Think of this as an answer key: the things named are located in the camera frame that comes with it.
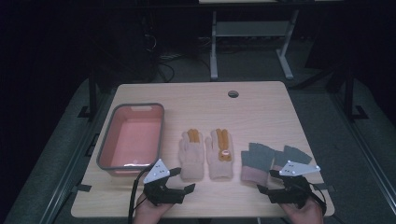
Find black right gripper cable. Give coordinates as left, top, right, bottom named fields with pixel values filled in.
left=307, top=182, right=329, bottom=217

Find grey and pink fingerless glove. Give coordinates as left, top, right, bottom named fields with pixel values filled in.
left=273, top=144, right=314, bottom=173
left=239, top=142, right=276, bottom=187

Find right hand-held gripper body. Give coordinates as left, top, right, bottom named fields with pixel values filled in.
left=269, top=160, right=322, bottom=209

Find beige glove with bear patch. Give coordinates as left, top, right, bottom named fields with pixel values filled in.
left=204, top=127, right=234, bottom=181

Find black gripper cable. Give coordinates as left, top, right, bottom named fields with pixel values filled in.
left=307, top=182, right=329, bottom=217
left=127, top=161, right=161, bottom=224

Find pink basin with grey rim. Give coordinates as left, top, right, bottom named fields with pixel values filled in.
left=96, top=102, right=165, bottom=178

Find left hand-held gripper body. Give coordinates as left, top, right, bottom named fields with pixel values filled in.
left=142, top=158, right=186, bottom=206

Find person's right hand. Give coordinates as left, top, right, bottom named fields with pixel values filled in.
left=279, top=197, right=325, bottom=224

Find plain beige knit glove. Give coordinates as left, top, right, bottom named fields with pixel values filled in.
left=177, top=128, right=205, bottom=182

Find grey metal desk frame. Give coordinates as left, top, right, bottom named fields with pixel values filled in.
left=209, top=8, right=301, bottom=81

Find black strap tab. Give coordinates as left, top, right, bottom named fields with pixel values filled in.
left=312, top=183, right=337, bottom=192
left=71, top=183, right=93, bottom=193

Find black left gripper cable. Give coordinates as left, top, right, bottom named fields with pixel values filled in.
left=127, top=161, right=161, bottom=224

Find black metal post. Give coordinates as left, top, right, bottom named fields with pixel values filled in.
left=78, top=66, right=99, bottom=119
left=343, top=63, right=370, bottom=121

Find black floor cables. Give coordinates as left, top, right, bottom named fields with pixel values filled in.
left=154, top=51, right=213, bottom=84

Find person's left hand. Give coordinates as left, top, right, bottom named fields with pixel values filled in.
left=133, top=191, right=176, bottom=224

